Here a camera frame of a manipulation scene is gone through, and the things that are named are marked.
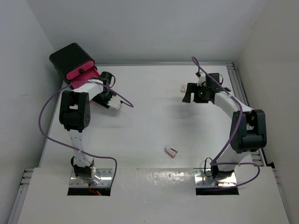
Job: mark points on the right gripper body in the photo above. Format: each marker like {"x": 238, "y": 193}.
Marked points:
{"x": 200, "y": 95}

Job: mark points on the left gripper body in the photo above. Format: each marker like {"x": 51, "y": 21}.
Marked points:
{"x": 103, "y": 98}

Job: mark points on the white eraser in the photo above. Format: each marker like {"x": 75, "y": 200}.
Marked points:
{"x": 183, "y": 88}

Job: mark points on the pink eraser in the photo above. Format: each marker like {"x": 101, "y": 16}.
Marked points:
{"x": 170, "y": 151}

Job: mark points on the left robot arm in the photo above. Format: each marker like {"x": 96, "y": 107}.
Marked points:
{"x": 75, "y": 116}

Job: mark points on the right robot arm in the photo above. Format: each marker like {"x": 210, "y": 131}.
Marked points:
{"x": 248, "y": 126}

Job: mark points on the black drawer cabinet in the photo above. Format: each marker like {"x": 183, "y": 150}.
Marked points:
{"x": 68, "y": 58}

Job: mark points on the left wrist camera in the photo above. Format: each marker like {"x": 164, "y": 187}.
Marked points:
{"x": 115, "y": 103}

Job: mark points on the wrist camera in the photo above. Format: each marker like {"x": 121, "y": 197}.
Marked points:
{"x": 201, "y": 78}
{"x": 115, "y": 103}

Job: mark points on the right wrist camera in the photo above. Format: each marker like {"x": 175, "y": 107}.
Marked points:
{"x": 201, "y": 78}

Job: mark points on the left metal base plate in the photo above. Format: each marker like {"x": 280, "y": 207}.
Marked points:
{"x": 102, "y": 179}

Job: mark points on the metal base plate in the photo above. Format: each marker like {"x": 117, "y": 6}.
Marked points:
{"x": 205, "y": 180}
{"x": 102, "y": 179}

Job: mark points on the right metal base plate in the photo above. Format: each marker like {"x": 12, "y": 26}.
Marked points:
{"x": 205, "y": 180}

